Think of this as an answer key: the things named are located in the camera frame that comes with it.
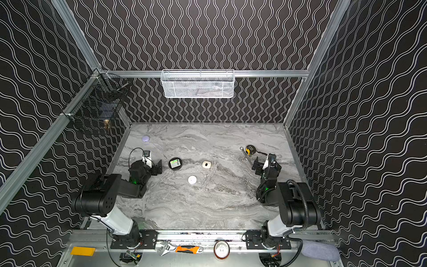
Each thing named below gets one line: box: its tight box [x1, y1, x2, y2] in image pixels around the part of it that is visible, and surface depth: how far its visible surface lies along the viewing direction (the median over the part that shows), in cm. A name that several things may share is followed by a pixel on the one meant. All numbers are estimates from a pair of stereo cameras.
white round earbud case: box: [187, 175, 197, 185], surface depth 94 cm
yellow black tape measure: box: [245, 144, 268, 156], surface depth 105 cm
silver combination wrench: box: [239, 146, 253, 168], surface depth 105 cm
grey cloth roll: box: [300, 239, 340, 262], surface depth 71 cm
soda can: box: [213, 239, 231, 260], surface depth 64 cm
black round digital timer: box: [167, 156, 183, 171], surface depth 100 cm
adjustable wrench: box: [159, 240, 176, 256], surface depth 74 cm
